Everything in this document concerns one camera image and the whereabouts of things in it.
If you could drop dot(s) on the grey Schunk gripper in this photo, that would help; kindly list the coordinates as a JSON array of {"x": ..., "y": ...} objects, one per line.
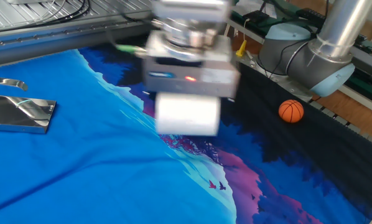
[{"x": 189, "y": 77}]

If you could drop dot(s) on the white toilet paper roll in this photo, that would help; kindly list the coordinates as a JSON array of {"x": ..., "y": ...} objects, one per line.
[{"x": 187, "y": 115}]

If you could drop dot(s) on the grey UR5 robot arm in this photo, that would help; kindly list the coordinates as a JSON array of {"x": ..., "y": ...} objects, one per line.
[{"x": 323, "y": 53}]

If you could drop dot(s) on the small orange basketball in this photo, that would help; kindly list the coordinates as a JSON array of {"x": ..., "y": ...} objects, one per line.
[{"x": 291, "y": 111}]

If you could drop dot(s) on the blue landscape print tablecloth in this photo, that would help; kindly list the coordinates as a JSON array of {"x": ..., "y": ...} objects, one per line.
[{"x": 80, "y": 155}]

